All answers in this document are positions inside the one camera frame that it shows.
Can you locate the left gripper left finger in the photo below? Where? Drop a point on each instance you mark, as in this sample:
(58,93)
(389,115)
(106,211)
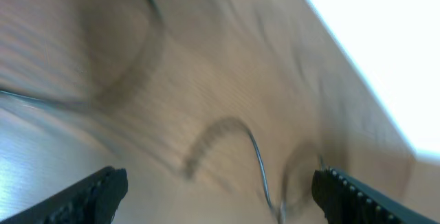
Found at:
(92,200)

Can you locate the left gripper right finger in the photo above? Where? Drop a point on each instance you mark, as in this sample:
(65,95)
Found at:
(345,200)

